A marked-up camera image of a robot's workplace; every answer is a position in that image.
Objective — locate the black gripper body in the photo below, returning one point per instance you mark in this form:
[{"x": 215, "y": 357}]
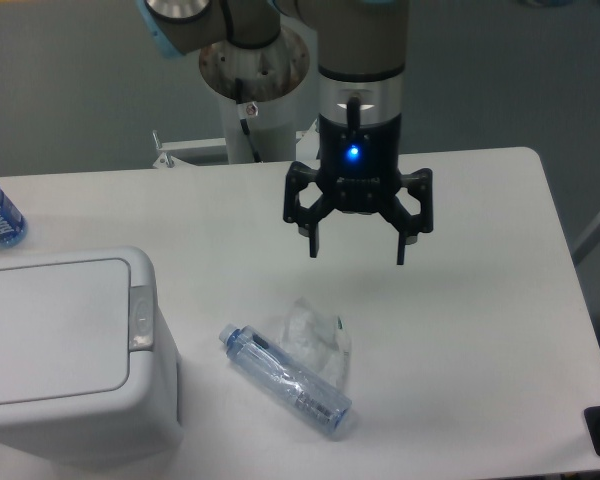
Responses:
[{"x": 359, "y": 170}]

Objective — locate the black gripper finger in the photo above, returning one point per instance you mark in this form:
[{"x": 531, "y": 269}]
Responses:
[
  {"x": 419, "y": 185},
  {"x": 299, "y": 176}
]

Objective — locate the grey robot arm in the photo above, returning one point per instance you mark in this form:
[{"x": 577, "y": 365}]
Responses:
[{"x": 361, "y": 51}]

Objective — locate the white trash can lid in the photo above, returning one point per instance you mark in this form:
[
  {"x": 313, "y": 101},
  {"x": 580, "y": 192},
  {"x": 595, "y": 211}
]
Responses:
[{"x": 63, "y": 330}]

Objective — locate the white trash can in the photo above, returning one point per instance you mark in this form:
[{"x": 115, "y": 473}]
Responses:
[{"x": 139, "y": 418}]

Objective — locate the crumpled clear plastic wrapper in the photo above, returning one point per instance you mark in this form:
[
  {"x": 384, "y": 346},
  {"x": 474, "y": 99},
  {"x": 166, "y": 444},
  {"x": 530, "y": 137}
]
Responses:
[{"x": 317, "y": 341}]

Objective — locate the clear empty plastic bottle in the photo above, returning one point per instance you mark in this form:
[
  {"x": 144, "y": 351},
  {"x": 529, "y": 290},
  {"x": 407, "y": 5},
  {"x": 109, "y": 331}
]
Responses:
[{"x": 290, "y": 383}]

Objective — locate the grey lid push button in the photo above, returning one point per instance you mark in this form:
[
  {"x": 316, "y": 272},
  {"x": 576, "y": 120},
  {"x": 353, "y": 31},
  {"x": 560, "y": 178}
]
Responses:
[{"x": 141, "y": 319}]

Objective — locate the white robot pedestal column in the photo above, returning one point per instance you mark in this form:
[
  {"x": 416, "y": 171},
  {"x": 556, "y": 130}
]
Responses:
[{"x": 257, "y": 92}]

